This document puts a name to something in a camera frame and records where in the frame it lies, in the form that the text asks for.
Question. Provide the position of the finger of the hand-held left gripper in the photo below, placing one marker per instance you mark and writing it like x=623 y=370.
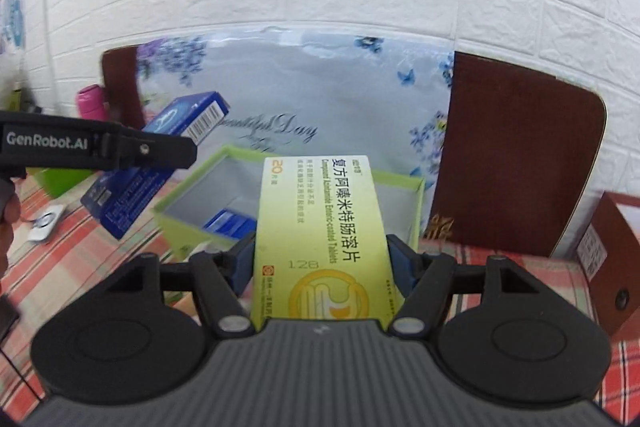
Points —
x=150 y=151

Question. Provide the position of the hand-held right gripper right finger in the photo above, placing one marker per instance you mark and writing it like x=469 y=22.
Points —
x=400 y=264

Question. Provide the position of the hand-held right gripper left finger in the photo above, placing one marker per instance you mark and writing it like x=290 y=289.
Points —
x=246 y=264

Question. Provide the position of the large blue medicine box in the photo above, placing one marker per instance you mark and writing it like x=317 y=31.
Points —
x=125 y=202

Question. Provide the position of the green storage box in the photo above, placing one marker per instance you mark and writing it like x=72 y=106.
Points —
x=185 y=219

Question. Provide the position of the yellow-green medicine box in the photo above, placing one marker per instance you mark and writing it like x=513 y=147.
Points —
x=320 y=232

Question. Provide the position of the person's left hand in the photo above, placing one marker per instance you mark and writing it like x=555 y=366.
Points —
x=6 y=227

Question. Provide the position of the green plastic container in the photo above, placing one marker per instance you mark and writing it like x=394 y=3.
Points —
x=60 y=181

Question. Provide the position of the small blue box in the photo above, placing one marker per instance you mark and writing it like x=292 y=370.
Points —
x=230 y=223

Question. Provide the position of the pink bottle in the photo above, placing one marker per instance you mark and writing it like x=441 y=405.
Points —
x=91 y=101

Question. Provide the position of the white round device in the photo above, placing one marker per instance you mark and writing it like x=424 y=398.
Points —
x=47 y=223

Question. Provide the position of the checkered tablecloth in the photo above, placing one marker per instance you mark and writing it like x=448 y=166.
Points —
x=65 y=262

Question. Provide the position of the brown wooden board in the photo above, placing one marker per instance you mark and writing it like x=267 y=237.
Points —
x=515 y=147

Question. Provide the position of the floral plastic bag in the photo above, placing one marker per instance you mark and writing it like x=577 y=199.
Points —
x=325 y=97

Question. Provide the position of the brown cardboard box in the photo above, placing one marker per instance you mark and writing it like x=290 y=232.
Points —
x=615 y=267

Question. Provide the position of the wall poster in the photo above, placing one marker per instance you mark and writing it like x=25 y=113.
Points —
x=14 y=12

